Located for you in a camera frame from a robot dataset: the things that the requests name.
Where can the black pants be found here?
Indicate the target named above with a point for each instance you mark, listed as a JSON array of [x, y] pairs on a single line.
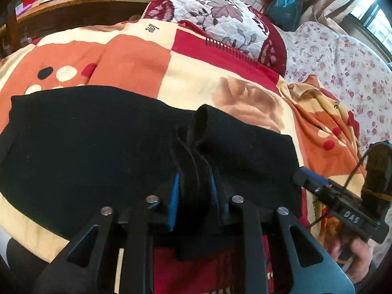
[[92, 147]]

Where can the window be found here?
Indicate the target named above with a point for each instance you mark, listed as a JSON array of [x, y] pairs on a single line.
[[373, 21]]

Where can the person's dark clothing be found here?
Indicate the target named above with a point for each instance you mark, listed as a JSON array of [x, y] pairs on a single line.
[[21, 266]]

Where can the person's right hand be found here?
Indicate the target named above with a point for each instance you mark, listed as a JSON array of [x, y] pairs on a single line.
[[355, 257]]

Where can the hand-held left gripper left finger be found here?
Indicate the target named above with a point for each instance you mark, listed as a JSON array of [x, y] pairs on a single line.
[[174, 202]]

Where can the white floral bed sheet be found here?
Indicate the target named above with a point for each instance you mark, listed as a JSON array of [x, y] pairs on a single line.
[[337, 67]]

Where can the orange cream red patchwork blanket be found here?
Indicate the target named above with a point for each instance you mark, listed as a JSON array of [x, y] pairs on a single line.
[[137, 58]]

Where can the red white floral pillow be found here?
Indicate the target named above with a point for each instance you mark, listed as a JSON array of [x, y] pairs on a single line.
[[214, 9]]

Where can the teal paper bag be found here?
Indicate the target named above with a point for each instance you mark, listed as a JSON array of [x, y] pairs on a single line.
[[283, 9]]

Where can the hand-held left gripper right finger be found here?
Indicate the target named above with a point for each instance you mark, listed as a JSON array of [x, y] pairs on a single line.
[[215, 191]]

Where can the beige curtain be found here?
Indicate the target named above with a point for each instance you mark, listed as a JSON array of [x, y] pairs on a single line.
[[330, 3]]

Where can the wooden table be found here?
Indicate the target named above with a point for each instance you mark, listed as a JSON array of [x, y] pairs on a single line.
[[61, 12]]

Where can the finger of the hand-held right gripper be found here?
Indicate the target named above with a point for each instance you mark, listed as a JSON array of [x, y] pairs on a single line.
[[306, 182], [315, 177]]

